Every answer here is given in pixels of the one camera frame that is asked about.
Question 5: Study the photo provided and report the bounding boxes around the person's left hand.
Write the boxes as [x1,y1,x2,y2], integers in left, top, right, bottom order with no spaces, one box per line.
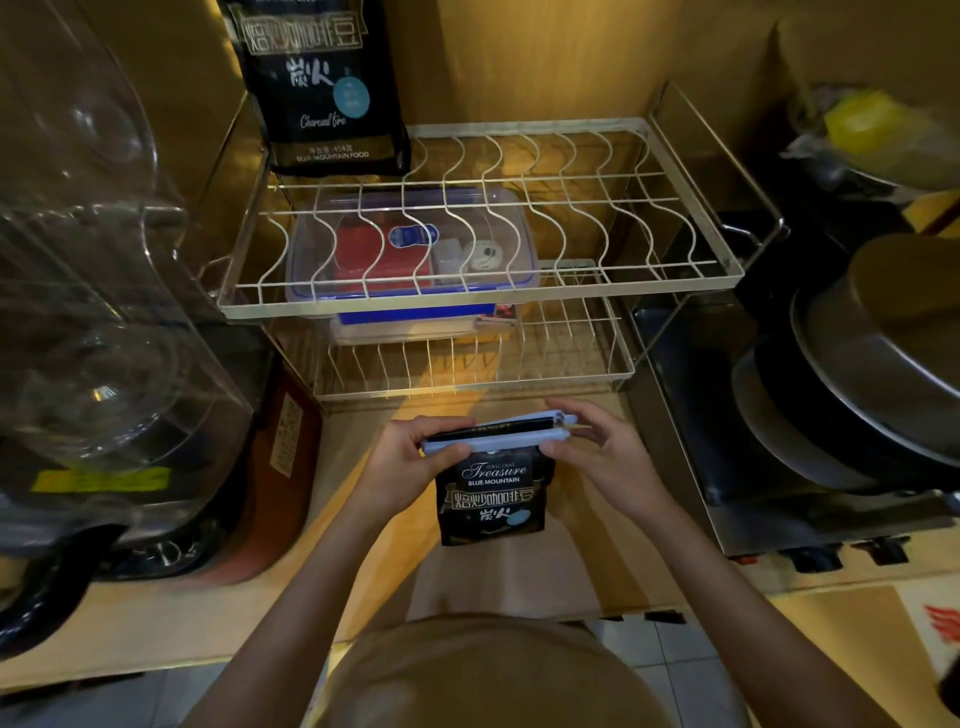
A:
[357,415,478,528]

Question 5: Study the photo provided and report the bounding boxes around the person's right hand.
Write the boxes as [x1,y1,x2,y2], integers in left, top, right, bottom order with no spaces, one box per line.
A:
[538,396,675,528]

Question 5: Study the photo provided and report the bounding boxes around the pale blue sealing clip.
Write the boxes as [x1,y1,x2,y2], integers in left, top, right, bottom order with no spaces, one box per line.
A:
[420,410,580,456]

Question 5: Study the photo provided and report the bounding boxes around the small black coffee bag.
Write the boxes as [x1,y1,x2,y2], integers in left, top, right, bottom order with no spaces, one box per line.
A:
[433,420,558,548]

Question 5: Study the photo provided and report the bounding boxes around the person's left forearm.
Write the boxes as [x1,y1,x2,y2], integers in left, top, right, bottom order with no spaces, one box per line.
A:
[182,495,400,728]

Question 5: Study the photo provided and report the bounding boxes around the person's right forearm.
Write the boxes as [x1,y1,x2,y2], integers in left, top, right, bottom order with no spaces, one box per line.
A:
[621,489,899,728]

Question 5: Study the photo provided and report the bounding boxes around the steel gas stove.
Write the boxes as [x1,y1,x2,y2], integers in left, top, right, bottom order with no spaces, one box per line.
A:
[625,297,960,577]

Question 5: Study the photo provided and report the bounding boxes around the clear storage box blue clips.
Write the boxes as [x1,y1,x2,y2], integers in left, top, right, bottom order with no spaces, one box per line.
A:
[284,185,542,347]

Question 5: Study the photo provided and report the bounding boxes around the brown appliance with label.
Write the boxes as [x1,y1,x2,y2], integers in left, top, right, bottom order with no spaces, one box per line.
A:
[105,358,324,588]

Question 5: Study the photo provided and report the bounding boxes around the white round item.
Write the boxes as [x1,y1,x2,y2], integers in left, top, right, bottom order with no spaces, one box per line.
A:
[459,238,505,277]

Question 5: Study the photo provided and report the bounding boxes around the person's beige shirt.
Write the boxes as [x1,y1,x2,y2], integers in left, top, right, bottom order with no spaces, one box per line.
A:
[310,614,678,728]

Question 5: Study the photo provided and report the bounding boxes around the red box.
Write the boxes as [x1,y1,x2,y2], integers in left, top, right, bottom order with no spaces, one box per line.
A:
[333,224,436,292]

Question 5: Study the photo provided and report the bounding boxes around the black pan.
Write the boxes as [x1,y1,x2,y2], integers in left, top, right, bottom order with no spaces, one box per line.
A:
[730,300,960,498]

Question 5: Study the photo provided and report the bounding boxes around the black stove knob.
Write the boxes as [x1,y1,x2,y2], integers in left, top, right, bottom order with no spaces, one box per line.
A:
[778,545,846,576]
[853,535,913,568]

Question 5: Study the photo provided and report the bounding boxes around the black wok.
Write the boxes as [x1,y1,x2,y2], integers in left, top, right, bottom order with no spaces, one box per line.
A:
[660,150,920,316]

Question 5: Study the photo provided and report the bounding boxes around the steel pot lid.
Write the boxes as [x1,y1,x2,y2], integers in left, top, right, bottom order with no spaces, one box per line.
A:
[790,231,960,468]

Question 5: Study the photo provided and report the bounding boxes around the clear plastic water jug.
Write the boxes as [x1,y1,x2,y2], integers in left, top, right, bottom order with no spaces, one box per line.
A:
[0,0,258,558]

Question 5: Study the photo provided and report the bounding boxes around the large black coffee bag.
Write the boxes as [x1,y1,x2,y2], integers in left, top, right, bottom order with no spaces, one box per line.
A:
[219,0,412,178]

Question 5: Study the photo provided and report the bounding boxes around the white paper with red print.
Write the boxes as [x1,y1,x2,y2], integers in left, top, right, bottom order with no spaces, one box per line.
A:
[895,573,960,678]

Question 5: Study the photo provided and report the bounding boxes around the black jug base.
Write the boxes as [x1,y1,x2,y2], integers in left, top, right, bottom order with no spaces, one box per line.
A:
[0,523,130,663]

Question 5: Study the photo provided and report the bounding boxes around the plastic bag with yellow content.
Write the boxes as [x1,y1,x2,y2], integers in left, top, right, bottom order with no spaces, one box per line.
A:
[780,82,960,198]

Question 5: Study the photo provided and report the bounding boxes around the white wire dish rack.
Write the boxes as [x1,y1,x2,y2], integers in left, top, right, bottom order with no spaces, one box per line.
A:
[216,78,787,412]

